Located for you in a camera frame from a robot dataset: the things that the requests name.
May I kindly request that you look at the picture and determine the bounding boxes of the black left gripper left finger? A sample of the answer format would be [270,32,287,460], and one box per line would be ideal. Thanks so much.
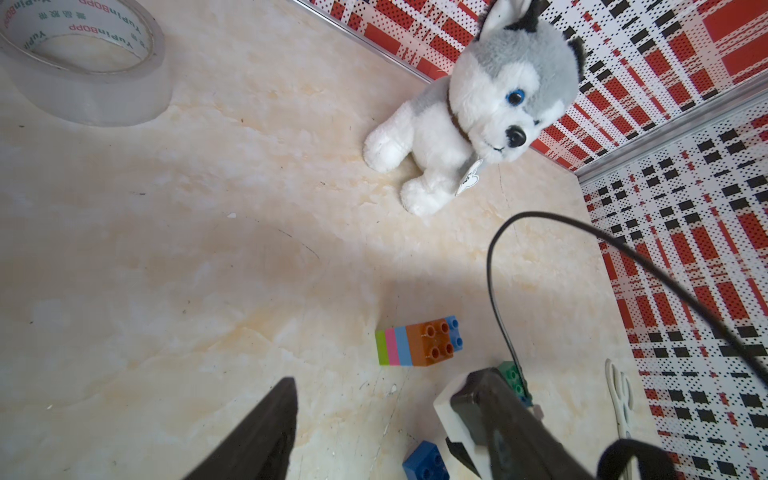
[186,377,298,480]

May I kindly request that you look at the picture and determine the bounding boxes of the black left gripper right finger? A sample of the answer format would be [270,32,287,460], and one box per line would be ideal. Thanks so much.
[451,368,593,479]

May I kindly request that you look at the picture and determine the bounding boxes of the green long lego brick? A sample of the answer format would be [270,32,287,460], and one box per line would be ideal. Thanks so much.
[497,361,529,400]

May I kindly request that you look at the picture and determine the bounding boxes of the orange square lego brick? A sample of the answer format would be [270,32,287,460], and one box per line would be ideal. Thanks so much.
[406,319,454,367]

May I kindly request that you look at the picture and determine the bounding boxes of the pink green lego stack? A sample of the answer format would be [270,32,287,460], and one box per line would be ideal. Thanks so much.
[375,328,400,366]

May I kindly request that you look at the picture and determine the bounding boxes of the light blue long lego brick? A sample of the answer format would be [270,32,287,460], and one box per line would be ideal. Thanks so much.
[393,316,463,367]

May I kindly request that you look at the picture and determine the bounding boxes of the dark blue square lego brick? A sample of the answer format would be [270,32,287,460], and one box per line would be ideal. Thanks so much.
[402,441,450,480]

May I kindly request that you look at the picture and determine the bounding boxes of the grey white husky plush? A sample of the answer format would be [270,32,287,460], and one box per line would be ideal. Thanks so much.
[363,1,586,216]

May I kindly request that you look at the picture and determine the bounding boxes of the clear tape roll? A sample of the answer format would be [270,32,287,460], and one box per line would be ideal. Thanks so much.
[1,0,172,127]

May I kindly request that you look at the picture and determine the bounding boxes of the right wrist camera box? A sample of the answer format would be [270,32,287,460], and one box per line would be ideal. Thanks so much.
[434,368,552,479]

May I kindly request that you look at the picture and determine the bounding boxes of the white handled scissors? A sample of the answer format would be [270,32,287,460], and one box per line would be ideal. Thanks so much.
[605,359,634,439]

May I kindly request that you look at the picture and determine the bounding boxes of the black right camera cable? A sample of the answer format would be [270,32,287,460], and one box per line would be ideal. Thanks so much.
[485,211,768,397]

